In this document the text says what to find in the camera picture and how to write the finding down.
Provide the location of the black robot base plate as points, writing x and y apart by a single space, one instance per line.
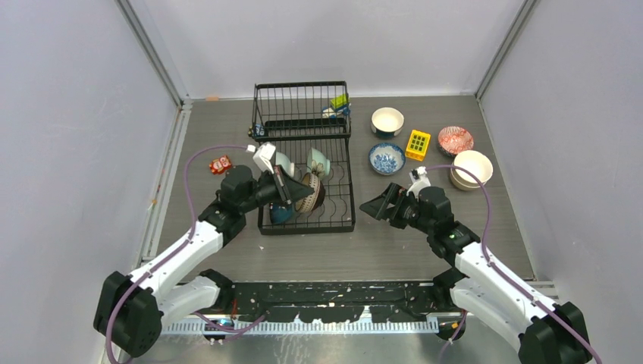
334 301

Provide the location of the light blue dotted bowl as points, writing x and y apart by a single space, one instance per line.
283 160

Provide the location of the white blue floral bowl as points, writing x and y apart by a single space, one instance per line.
386 158

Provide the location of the pale green ceramic bowl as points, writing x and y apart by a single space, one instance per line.
318 164

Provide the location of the teal bowl white inside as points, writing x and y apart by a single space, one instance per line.
387 122

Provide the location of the brown patterned band bowl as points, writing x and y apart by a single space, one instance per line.
308 203

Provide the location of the beige bowl with brown markings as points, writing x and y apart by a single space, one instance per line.
461 184

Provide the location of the small red flower toy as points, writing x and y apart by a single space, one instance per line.
220 165

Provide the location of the dark blue glazed bowl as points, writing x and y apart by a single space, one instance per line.
280 214

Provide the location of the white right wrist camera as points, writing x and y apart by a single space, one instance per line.
419 179

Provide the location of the beige bowl with flower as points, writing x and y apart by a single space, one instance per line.
472 164

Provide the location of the perforated metal rail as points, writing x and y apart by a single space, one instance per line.
192 325

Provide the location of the yellow window toy block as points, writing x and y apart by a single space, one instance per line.
417 146

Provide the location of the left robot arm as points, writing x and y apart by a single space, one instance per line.
134 308

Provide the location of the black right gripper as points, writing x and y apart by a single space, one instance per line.
377 207

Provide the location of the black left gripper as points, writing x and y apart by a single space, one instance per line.
286 187

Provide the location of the black wire dish rack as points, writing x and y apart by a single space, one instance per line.
310 125

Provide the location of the green blue toy car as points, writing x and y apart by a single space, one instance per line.
337 107

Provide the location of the red white patterned bowl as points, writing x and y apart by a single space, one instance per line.
453 140

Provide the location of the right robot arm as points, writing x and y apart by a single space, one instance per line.
538 329

